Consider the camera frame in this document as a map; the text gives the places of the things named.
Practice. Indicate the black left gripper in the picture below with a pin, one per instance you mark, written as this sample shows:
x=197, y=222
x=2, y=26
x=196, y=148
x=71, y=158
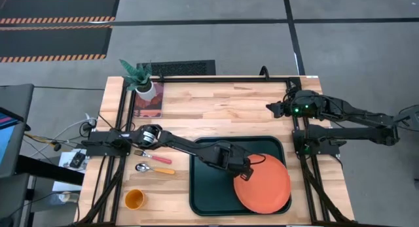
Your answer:
x=234, y=160

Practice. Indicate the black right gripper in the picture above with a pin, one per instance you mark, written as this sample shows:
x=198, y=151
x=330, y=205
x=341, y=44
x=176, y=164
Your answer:
x=287, y=108

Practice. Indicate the orange round plate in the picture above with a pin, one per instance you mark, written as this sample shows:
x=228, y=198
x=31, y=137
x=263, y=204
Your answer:
x=265, y=187

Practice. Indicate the yellow-orange plastic cup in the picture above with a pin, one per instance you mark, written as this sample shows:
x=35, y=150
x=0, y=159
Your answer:
x=135, y=199

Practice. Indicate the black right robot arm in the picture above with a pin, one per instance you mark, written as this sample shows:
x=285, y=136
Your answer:
x=353, y=133

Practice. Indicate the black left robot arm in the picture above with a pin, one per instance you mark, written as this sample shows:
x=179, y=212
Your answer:
x=183, y=143

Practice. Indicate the dark green plastic tray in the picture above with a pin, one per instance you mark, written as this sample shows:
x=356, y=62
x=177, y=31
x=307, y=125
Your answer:
x=209, y=187

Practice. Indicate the black textured floor mat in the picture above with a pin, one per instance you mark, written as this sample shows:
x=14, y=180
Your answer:
x=180, y=68

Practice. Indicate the red patterned book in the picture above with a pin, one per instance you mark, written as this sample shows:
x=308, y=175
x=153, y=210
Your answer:
x=152, y=109

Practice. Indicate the white plant pot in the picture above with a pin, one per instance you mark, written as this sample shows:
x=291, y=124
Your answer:
x=147, y=93

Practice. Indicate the green snake plant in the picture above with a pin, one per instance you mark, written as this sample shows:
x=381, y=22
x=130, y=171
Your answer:
x=139, y=76

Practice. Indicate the small black device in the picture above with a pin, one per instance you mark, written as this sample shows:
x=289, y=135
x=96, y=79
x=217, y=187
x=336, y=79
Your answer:
x=77, y=160

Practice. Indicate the white paper sheet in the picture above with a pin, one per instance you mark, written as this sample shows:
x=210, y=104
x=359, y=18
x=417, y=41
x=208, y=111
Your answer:
x=67, y=178

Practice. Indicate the black hazard-striped floor mat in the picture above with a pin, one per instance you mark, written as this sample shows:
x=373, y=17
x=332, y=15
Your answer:
x=59, y=8
x=52, y=40

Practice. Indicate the computer monitor with grey back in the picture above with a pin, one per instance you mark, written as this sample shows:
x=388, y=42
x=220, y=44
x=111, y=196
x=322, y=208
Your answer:
x=13, y=129

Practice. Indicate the black aluminium table frame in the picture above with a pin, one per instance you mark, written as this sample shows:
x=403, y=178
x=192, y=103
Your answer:
x=226, y=79

